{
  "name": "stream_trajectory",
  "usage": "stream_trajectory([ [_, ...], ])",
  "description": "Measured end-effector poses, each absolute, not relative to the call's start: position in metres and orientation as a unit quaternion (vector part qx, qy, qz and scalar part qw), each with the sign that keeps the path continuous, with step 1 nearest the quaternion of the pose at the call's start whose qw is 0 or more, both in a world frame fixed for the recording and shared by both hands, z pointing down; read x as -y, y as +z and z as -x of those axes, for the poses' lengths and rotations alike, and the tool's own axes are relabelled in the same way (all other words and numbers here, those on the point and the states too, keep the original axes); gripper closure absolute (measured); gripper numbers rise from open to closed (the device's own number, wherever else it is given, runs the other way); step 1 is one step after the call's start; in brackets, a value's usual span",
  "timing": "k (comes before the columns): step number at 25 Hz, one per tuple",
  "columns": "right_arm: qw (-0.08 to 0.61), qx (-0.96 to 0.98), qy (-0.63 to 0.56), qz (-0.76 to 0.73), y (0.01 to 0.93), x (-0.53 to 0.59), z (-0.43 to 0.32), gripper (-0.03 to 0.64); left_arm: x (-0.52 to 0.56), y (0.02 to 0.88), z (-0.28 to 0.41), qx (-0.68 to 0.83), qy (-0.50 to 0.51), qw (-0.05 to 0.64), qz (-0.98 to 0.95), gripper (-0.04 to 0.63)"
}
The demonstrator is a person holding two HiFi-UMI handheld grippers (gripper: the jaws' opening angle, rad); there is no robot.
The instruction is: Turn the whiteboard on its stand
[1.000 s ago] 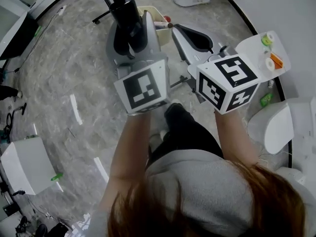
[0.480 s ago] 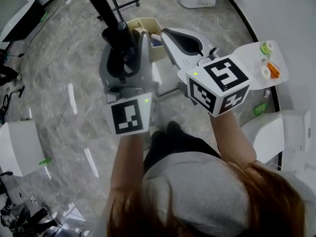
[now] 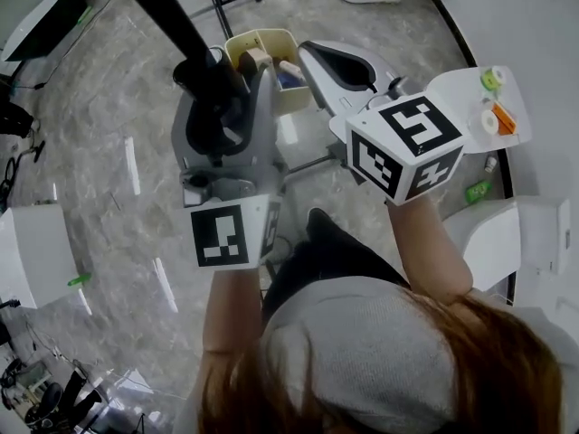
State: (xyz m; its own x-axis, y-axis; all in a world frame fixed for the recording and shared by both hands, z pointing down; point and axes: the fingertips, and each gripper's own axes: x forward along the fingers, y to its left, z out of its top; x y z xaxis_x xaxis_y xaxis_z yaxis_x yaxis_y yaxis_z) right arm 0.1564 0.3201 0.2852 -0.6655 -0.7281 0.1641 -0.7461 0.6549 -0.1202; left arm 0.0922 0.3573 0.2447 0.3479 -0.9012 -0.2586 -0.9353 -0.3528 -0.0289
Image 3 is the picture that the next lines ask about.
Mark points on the green packet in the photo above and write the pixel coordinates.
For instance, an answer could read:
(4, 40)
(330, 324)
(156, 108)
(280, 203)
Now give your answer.
(478, 192)

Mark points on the white cabinet box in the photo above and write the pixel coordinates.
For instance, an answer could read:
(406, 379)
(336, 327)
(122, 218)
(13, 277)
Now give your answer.
(538, 238)

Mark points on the person's left forearm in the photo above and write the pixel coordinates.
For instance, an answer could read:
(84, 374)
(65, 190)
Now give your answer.
(230, 305)

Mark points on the small white bottle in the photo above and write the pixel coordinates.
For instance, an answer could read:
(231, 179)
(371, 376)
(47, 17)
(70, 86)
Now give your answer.
(490, 164)

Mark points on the green marker pen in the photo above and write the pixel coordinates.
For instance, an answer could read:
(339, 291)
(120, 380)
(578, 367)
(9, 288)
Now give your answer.
(79, 280)

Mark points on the thin metal rod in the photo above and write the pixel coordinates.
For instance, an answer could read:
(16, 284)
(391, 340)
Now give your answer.
(316, 163)

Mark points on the black wheeled whiteboard stand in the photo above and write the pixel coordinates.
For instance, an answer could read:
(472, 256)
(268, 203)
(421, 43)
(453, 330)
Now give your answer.
(221, 5)

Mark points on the blue small item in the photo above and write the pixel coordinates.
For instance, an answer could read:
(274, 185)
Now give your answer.
(289, 81)

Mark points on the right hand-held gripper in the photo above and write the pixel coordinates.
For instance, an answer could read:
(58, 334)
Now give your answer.
(407, 152)

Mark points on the green tape roll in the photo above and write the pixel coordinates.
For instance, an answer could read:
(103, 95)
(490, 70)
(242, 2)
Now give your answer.
(493, 78)

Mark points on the black office chair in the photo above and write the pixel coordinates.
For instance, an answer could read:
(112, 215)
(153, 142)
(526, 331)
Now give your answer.
(59, 398)

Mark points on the person's right forearm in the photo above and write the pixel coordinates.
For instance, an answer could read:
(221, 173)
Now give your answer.
(425, 251)

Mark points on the beige brown board eraser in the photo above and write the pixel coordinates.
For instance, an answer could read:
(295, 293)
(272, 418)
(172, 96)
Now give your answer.
(254, 59)

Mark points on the person's grey knit top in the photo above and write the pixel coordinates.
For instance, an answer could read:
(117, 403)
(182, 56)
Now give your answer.
(362, 337)

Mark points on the beige plastic container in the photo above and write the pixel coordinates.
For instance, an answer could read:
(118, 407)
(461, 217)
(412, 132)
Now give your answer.
(294, 97)

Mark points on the white-edged dark desk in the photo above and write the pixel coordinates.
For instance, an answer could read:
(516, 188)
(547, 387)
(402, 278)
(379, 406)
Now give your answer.
(40, 21)

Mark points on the white curved desk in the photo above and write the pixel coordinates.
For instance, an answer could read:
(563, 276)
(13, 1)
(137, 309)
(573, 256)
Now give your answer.
(534, 25)

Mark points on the white tray shelf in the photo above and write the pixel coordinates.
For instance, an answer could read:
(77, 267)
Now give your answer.
(457, 88)

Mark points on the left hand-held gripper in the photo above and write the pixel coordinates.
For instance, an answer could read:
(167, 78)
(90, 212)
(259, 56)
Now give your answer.
(226, 183)

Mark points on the white tape roll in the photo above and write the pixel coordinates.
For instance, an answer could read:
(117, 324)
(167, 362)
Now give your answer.
(489, 122)

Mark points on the person's dark trousers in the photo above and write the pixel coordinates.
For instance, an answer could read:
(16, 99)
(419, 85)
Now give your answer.
(325, 256)

